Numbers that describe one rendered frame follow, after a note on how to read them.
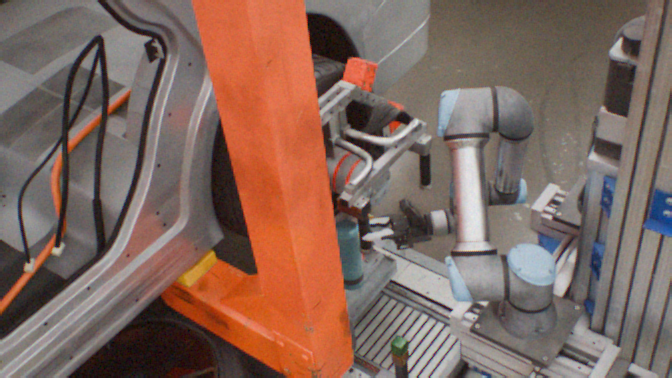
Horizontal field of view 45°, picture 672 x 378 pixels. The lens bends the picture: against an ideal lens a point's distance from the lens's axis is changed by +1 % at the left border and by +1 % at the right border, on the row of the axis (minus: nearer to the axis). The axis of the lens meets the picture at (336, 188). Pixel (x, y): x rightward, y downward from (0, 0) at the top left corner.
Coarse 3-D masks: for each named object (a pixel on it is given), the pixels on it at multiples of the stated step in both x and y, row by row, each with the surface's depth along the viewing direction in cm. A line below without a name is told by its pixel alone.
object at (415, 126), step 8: (344, 112) 247; (344, 120) 248; (416, 120) 250; (344, 128) 249; (408, 128) 247; (416, 128) 249; (344, 136) 250; (352, 136) 249; (360, 136) 247; (368, 136) 246; (400, 136) 245; (408, 136) 246; (376, 144) 245; (384, 144) 244; (392, 144) 244
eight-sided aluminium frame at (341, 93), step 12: (336, 84) 249; (348, 84) 249; (324, 96) 245; (336, 96) 247; (348, 96) 247; (360, 96) 252; (372, 96) 258; (324, 108) 241; (336, 108) 244; (372, 108) 268; (324, 120) 240; (384, 132) 273; (372, 144) 280; (372, 156) 281; (336, 216) 278; (348, 216) 282
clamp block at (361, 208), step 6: (360, 198) 235; (366, 198) 234; (336, 204) 237; (354, 204) 233; (360, 204) 233; (366, 204) 233; (342, 210) 237; (348, 210) 236; (354, 210) 234; (360, 210) 232; (366, 210) 234; (354, 216) 235; (360, 216) 234
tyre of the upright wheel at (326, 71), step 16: (320, 64) 251; (336, 64) 253; (320, 80) 246; (336, 80) 253; (224, 144) 243; (368, 144) 284; (224, 160) 245; (224, 176) 245; (224, 192) 248; (224, 208) 254; (240, 208) 247; (224, 224) 264; (240, 224) 253
